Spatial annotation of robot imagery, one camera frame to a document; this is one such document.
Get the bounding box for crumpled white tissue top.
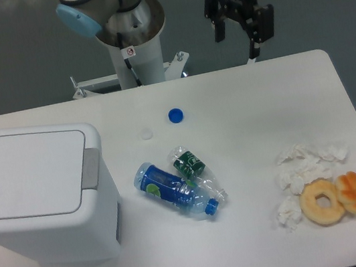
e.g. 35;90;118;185
276;142;350;165

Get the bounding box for white push-lid trash can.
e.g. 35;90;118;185
0;122;121;263

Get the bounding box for blue label plastic bottle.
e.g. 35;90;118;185
133;162;219;216

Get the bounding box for blue bottle cap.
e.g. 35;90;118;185
167;108;184;124

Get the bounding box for crumpled white tissue middle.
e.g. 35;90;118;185
276;158;333;195

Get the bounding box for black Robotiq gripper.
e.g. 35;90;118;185
203;0;274;59

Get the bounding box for white bottle cap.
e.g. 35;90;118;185
140;128;154;141

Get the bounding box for crumpled white tissue bottom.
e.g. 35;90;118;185
276;195;303;232

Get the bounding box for crumpled white tissue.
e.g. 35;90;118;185
276;142;350;165
276;158;333;195
276;195;303;232

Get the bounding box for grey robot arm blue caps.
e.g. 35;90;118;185
56;0;274;60

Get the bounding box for orange twisted bread bun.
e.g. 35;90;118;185
335;171;356;215

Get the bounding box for green label plastic bottle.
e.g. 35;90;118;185
167;145;228;202

